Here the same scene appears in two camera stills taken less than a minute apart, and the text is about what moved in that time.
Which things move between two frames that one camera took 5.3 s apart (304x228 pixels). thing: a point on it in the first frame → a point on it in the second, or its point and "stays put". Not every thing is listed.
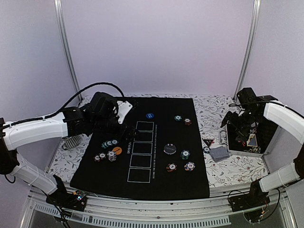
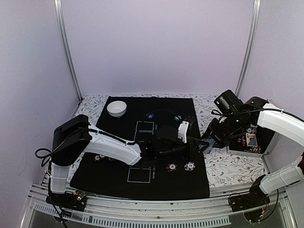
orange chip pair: (101, 156) stays put
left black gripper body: (120, 134) → (193, 149)
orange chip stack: (171, 167) stays put
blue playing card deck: (219, 154) → (211, 142)
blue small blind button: (149, 115) stays put
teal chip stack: (177, 118) stays put
